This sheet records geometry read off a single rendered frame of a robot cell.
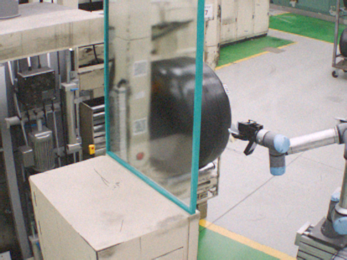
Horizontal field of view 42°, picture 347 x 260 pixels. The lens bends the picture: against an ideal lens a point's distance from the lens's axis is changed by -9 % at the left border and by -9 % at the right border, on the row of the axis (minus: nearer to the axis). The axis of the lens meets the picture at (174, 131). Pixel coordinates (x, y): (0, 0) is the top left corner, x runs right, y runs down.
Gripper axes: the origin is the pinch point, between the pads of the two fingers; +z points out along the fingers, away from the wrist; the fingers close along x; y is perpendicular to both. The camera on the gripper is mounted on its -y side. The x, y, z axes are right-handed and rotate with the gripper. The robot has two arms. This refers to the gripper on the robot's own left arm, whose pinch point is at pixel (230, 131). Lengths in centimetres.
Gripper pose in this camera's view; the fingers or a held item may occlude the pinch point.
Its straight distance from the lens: 234.8
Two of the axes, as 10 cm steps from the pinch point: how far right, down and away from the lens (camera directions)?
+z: -6.0, -2.3, 7.7
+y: -0.4, -9.5, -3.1
